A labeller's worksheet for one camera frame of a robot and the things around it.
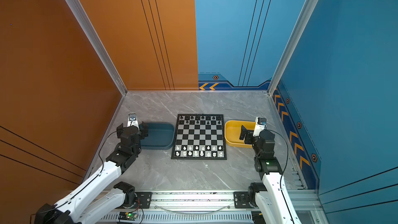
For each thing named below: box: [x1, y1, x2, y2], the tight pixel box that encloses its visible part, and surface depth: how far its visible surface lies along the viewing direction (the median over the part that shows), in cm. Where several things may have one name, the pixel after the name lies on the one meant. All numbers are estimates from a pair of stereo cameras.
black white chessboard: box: [171, 113, 227, 161], surface depth 94 cm
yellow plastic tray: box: [224, 120, 257, 149], surface depth 97 cm
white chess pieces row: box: [175, 145, 223, 158], surface depth 88 cm
